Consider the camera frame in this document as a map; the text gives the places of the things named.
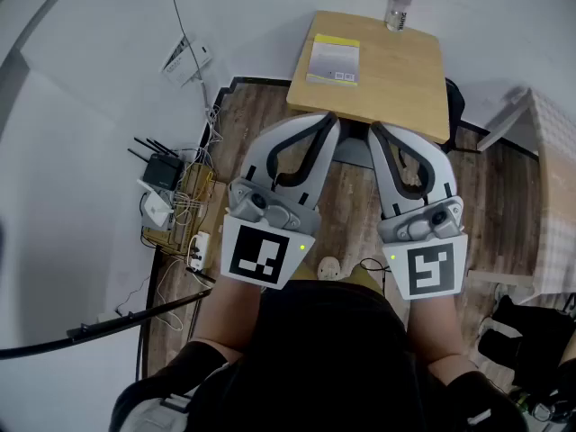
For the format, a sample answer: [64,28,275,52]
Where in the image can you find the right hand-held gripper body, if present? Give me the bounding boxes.
[376,194,470,302]

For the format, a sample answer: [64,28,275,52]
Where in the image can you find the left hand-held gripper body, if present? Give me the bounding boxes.
[219,177,323,291]

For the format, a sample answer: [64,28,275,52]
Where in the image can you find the yellow and white booklet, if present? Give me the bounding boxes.
[305,32,363,87]

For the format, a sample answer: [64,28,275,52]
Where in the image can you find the person's right forearm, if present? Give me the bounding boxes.
[404,295,479,389]

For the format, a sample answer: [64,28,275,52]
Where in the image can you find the person's left forearm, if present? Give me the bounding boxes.
[187,276,263,362]

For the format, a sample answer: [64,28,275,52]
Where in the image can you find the grey table base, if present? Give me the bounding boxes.
[335,121,377,170]

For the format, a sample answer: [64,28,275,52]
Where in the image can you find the white power strip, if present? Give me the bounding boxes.
[187,230,212,273]

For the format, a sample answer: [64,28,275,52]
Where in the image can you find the black chair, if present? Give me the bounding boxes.
[444,77,467,153]

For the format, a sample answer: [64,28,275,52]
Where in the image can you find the person's yellow trousers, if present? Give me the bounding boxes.
[292,262,384,294]

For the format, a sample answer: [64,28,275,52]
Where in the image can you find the person's white shoe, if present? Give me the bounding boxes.
[318,256,342,281]

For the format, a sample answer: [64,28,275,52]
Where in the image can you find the cardboard box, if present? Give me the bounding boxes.
[141,162,226,256]

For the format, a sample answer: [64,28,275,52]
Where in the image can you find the black router with antennas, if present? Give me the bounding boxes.
[127,136,185,192]

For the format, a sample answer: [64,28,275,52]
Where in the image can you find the person's black shirt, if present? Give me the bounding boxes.
[110,279,530,432]

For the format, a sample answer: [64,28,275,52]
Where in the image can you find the black metal pole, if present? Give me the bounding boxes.
[0,288,212,362]

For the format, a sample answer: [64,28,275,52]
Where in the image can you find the clear water bottle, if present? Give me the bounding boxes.
[384,0,414,33]

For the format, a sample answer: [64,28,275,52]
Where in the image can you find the tangle of thin cables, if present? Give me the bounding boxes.
[170,101,226,224]

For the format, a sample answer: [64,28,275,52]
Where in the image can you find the white network wall box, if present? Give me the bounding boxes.
[160,33,215,88]

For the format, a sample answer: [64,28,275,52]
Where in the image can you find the grey cable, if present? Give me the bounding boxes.
[157,0,217,125]

